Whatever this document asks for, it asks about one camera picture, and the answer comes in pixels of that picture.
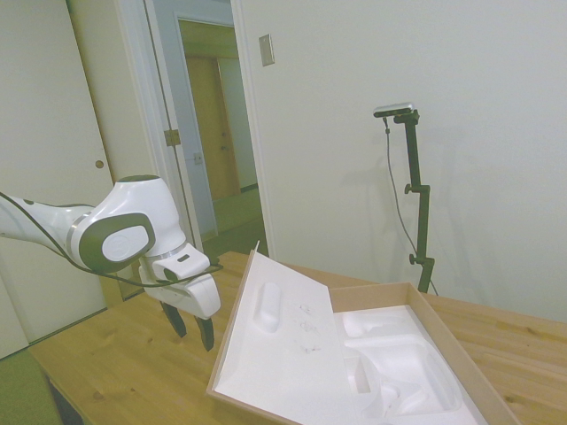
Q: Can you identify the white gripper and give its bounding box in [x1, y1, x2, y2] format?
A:
[137, 261, 222, 352]

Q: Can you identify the cardboard box lid foam-lined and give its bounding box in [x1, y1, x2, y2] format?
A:
[206, 240, 336, 425]

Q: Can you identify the brown cardboard box base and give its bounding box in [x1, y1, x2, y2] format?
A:
[206, 282, 520, 425]

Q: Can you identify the wooden hallway door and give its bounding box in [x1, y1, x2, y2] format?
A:
[185, 56, 242, 200]

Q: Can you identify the white foam insert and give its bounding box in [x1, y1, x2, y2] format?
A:
[332, 302, 490, 425]

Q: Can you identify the white open door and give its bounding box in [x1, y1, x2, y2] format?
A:
[0, 0, 187, 359]

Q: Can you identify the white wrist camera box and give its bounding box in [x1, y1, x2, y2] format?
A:
[152, 249, 211, 283]

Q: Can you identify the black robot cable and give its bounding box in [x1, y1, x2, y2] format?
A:
[0, 190, 223, 289]

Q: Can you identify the black camera stand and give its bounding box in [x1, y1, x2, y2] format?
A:
[392, 110, 435, 294]
[383, 116, 441, 296]

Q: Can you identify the white wall switch plate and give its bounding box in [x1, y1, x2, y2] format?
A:
[259, 33, 276, 67]

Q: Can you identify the grey exterior camera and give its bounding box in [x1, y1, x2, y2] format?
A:
[373, 102, 416, 119]

